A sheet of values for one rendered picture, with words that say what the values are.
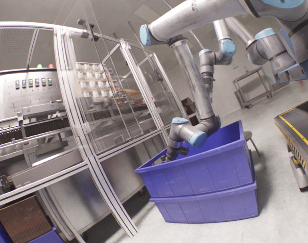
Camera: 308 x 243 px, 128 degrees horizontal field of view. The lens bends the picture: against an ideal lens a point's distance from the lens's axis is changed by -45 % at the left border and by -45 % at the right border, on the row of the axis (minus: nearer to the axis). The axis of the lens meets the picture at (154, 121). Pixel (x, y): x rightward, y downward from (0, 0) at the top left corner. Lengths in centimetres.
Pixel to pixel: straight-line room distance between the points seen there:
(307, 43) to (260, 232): 71
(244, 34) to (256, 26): 496
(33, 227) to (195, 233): 85
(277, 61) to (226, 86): 452
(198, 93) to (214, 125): 19
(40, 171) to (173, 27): 93
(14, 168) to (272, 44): 199
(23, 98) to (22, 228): 112
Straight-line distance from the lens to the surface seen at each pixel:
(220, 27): 92
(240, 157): 57
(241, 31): 113
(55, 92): 162
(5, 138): 105
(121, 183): 133
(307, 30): 51
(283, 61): 92
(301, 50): 51
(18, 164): 136
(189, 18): 50
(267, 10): 40
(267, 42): 95
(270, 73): 559
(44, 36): 271
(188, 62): 75
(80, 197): 115
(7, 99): 155
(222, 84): 537
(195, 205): 76
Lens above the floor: 59
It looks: 4 degrees up
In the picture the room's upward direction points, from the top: 24 degrees counter-clockwise
